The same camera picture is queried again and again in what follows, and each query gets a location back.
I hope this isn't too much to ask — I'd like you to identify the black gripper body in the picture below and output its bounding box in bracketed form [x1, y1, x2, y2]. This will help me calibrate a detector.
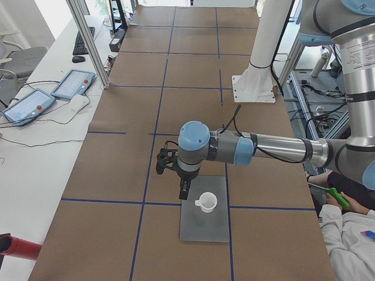
[177, 167, 200, 181]

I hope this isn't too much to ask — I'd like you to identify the grey closed laptop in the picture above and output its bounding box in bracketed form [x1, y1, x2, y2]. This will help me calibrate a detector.
[179, 176, 229, 242]

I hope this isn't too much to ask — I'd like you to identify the white folded cloth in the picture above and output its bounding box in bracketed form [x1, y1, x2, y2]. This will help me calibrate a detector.
[69, 94, 89, 113]

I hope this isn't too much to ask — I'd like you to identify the far blue teach pendant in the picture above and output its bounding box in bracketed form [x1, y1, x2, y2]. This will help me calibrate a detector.
[51, 69, 96, 100]

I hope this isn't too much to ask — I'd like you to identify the blue teach pendant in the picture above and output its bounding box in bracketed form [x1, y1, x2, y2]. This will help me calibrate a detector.
[51, 69, 96, 100]
[2, 88, 55, 126]

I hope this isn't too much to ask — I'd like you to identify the green handheld tool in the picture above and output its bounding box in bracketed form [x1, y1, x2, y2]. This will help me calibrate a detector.
[324, 188, 350, 208]

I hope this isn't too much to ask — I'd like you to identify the black box on desk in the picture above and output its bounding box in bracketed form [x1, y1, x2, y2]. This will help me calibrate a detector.
[109, 29, 127, 52]

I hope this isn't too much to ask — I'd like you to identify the black computer mouse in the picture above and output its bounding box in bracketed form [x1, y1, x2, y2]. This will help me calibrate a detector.
[71, 56, 86, 63]

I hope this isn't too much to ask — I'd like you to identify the black keyboard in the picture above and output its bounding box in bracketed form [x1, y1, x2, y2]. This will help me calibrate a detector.
[72, 32, 88, 56]

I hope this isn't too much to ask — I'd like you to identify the person in white shirt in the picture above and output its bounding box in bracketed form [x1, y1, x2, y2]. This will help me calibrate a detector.
[306, 171, 375, 281]

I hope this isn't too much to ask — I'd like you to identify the near blue teach pendant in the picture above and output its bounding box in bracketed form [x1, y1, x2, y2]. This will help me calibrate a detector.
[2, 88, 55, 126]

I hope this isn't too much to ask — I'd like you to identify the red cylinder tube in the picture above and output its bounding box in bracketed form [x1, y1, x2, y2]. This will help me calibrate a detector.
[1, 234, 42, 261]

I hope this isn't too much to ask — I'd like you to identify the grey office chair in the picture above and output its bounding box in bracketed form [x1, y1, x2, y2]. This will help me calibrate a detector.
[1, 30, 49, 92]

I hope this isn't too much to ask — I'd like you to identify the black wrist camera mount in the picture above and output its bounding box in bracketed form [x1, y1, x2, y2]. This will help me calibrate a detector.
[156, 140, 178, 175]

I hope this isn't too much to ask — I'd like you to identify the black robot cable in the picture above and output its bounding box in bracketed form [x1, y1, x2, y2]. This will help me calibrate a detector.
[221, 104, 307, 164]

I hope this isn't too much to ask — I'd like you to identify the white metal base plate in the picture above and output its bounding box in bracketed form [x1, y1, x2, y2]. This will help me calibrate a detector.
[231, 65, 275, 103]

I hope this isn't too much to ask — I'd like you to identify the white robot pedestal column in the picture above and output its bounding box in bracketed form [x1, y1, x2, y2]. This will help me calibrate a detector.
[249, 0, 294, 69]

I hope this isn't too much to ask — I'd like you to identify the aluminium frame post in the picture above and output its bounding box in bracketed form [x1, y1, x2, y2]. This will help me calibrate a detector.
[66, 0, 110, 89]

